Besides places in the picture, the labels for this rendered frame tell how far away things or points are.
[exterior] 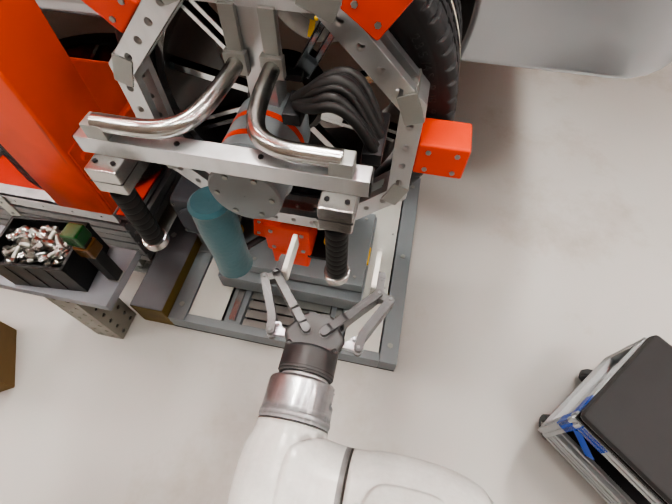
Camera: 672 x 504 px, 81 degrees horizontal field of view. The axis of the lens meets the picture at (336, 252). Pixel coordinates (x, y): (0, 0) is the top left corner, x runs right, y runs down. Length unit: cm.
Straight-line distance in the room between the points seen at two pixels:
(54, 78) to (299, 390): 82
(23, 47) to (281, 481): 87
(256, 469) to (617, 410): 95
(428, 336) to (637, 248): 97
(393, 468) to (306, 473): 9
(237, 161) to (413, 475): 43
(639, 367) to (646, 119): 163
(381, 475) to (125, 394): 119
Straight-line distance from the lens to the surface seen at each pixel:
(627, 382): 128
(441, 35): 71
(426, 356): 146
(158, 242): 78
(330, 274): 67
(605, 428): 121
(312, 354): 52
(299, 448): 48
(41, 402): 169
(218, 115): 94
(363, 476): 48
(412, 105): 66
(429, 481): 48
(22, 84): 100
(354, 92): 55
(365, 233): 138
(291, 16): 133
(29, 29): 102
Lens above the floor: 136
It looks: 58 degrees down
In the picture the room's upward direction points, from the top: straight up
